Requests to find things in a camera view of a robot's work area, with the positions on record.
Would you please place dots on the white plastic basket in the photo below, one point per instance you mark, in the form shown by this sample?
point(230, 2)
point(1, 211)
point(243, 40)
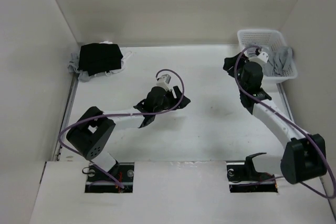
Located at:
point(269, 38)

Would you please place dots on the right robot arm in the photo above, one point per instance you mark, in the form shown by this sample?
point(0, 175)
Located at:
point(304, 156)

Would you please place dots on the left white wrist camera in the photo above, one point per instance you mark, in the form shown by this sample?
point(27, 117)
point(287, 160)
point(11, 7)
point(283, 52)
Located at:
point(163, 86)

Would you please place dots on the folded white tank top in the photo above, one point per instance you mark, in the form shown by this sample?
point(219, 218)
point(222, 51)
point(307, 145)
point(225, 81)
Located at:
point(123, 61)

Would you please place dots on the grey tank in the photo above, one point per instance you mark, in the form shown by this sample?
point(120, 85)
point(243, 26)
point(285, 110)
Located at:
point(73, 67)
point(279, 61)

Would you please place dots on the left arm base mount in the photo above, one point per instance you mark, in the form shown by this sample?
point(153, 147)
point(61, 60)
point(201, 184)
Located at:
point(97, 182)

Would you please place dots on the folded black tank top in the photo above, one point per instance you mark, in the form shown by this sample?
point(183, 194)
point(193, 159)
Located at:
point(97, 58)

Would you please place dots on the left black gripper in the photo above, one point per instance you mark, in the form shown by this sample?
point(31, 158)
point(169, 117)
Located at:
point(177, 94)

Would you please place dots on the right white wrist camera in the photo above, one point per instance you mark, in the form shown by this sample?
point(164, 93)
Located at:
point(257, 55)

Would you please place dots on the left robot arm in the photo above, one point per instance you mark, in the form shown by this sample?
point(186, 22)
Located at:
point(90, 138)

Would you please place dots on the folded grey tank top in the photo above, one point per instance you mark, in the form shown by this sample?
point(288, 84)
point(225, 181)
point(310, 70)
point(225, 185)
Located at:
point(73, 67)

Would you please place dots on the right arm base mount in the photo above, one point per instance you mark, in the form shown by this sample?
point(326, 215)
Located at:
point(243, 177)

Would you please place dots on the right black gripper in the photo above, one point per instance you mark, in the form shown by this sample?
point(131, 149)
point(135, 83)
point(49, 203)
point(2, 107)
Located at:
point(229, 62)

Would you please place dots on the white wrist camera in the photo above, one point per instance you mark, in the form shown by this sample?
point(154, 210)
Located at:
point(163, 86)
point(257, 55)

